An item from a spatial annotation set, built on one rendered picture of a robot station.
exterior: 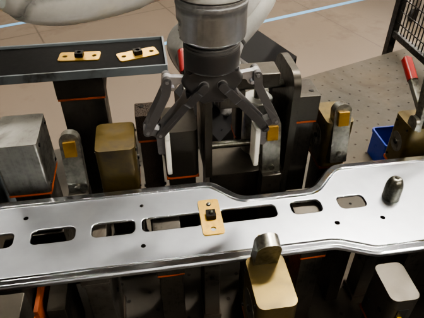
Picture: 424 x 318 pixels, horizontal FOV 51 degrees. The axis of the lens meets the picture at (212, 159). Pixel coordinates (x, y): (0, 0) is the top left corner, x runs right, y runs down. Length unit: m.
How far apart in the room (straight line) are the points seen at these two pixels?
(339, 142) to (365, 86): 0.92
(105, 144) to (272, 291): 0.41
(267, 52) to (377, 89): 0.57
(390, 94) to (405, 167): 0.88
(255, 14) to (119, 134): 0.63
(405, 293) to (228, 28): 0.48
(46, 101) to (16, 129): 2.30
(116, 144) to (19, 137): 0.17
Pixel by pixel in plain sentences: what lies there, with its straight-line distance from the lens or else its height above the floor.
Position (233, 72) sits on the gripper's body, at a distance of 0.61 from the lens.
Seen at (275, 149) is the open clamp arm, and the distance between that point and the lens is 0.88.
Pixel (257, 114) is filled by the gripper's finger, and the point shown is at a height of 1.22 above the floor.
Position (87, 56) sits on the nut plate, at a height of 1.16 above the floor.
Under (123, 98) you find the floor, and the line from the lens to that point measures 3.06.
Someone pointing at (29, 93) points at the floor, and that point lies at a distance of 3.30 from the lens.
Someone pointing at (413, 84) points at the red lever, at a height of 1.11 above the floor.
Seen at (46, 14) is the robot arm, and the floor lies 1.43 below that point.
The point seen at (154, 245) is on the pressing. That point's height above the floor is 1.00.
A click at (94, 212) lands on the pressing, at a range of 0.83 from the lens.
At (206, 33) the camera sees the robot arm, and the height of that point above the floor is 1.36.
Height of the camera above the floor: 1.58
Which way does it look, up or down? 40 degrees down
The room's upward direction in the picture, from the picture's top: straight up
